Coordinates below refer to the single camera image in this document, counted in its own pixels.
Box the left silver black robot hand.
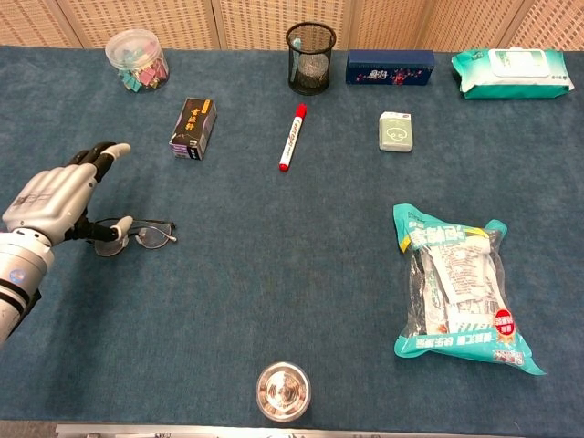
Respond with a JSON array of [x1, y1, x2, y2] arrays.
[[2, 141, 134, 247]]

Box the round metal tin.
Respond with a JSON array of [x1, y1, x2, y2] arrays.
[[255, 361, 313, 423]]

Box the silver steel wool ball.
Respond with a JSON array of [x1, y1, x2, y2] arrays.
[[297, 53, 331, 89]]

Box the green white wet wipes pack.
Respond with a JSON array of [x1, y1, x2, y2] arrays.
[[451, 47, 576, 100]]

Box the woven folding screen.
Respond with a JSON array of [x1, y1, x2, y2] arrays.
[[0, 0, 584, 52]]

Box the clear jar of binder clips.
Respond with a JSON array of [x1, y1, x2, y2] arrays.
[[104, 28, 171, 93]]

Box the thin-framed eyeglasses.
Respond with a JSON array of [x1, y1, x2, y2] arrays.
[[86, 217, 178, 257]]

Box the small grey-green tissue pack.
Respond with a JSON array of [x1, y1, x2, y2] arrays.
[[378, 110, 417, 153]]

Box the teal clear snack bag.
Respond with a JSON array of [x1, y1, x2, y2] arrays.
[[392, 203, 548, 377]]

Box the black mesh pen holder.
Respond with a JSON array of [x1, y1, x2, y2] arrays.
[[285, 21, 338, 97]]

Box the aluminium rail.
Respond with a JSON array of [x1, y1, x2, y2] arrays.
[[54, 423, 526, 438]]

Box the black staple box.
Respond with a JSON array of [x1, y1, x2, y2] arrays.
[[168, 97, 218, 162]]

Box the dark blue rectangular box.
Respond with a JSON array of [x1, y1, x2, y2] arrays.
[[345, 49, 435, 87]]

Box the red white marker pen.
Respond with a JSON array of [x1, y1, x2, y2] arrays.
[[278, 103, 308, 172]]

